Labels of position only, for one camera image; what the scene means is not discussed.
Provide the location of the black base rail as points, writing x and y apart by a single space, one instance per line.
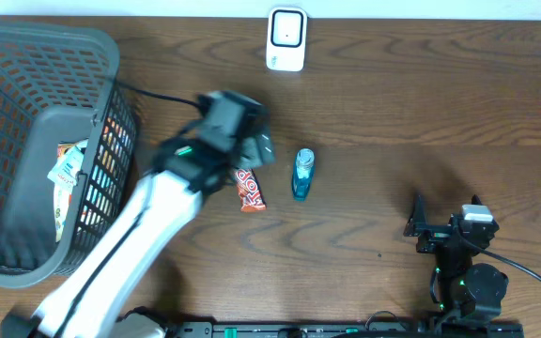
315 330

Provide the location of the yellow snack bag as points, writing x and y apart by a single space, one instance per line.
62 198

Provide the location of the red chocolate bar wrapper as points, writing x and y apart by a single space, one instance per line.
251 199

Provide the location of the white teal wipes pack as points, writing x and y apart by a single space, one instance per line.
65 172

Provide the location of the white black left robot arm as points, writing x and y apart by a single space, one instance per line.
184 173

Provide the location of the teal mouthwash bottle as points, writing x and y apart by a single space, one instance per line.
303 173

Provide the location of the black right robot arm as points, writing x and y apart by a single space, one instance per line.
469 295

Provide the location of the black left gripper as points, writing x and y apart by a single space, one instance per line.
255 147

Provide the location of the grey plastic basket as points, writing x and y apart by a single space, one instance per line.
58 85

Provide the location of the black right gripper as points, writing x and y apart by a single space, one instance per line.
435 235

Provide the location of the white barcode scanner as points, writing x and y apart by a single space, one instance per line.
286 39

